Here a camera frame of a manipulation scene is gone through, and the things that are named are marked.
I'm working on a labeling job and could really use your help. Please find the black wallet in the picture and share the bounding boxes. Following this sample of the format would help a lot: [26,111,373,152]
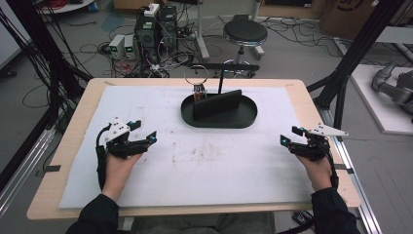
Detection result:
[192,89,244,121]

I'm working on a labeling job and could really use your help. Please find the person's right hand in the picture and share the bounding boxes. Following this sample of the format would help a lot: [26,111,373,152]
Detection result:
[294,153,333,193]

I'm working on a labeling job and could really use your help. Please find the key ring with coloured tags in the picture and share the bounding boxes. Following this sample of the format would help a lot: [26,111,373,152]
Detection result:
[183,63,210,102]

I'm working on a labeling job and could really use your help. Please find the black device under table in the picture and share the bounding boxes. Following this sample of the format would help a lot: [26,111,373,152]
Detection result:
[291,210,316,226]

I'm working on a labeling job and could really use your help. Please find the left hand-held gripper black cable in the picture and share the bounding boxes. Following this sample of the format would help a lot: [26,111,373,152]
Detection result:
[94,122,113,192]

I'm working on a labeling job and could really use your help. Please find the long black floor cables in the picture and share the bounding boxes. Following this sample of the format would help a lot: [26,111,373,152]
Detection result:
[259,17,345,59]

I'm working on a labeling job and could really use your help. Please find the hand-held gripper black cable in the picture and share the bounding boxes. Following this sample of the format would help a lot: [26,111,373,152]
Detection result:
[322,139,340,190]
[94,122,113,192]

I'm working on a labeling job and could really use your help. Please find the white adapter box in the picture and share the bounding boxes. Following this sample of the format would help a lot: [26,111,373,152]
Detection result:
[143,3,161,19]

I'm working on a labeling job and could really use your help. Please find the aluminium rail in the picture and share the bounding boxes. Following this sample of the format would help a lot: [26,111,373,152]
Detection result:
[0,126,56,217]
[317,106,385,234]

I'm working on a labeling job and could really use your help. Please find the cardboard box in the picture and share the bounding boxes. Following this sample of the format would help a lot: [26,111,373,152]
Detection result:
[319,0,413,42]

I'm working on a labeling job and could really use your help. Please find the white foam mat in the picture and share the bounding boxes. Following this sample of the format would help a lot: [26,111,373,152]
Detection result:
[57,84,315,210]

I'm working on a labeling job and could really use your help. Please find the large black computer tower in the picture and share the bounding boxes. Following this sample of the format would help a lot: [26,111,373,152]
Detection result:
[133,7,163,64]

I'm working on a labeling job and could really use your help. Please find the black round stool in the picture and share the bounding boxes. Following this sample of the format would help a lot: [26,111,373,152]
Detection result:
[222,19,269,79]

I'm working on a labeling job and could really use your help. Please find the tangle of floor cables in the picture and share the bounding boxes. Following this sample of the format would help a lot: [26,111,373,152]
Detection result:
[101,38,199,79]

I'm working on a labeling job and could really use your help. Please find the white metal stand leg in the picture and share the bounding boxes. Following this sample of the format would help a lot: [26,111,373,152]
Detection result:
[194,0,211,61]

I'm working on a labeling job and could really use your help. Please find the person's legs grey trousers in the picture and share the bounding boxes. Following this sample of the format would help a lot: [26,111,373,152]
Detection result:
[131,212,278,234]

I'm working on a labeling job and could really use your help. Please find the black oval tray with hanger bar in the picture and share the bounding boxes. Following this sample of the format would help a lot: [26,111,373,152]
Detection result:
[180,62,261,130]

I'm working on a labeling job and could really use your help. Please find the black tape strip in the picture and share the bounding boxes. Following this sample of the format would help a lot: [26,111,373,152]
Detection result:
[34,164,62,178]
[335,163,356,176]

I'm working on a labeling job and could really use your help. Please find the white platform board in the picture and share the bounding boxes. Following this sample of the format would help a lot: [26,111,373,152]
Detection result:
[350,62,413,137]

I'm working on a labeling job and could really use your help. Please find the black frame post with cables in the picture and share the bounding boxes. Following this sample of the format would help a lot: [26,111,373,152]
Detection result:
[0,0,94,135]

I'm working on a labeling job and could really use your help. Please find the right hand-held gripper black cable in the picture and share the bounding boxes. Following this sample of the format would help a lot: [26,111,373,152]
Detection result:
[322,139,340,190]

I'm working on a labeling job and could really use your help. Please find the white round table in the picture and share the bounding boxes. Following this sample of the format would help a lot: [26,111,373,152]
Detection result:
[38,0,97,16]

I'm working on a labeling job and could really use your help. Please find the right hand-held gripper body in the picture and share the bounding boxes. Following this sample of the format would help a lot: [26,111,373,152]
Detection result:
[287,122,350,163]

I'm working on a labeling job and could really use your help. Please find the slim black computer tower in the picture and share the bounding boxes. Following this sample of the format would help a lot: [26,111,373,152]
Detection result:
[159,5,179,52]

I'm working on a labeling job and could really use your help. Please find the white power supply unit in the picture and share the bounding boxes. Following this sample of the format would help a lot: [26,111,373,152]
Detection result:
[108,33,127,60]
[124,34,137,60]

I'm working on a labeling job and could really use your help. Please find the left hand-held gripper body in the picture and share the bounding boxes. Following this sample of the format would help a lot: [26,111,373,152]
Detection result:
[102,116,152,161]

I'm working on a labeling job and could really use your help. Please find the person's left hand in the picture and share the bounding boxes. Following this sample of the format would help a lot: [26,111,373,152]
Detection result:
[100,152,144,203]

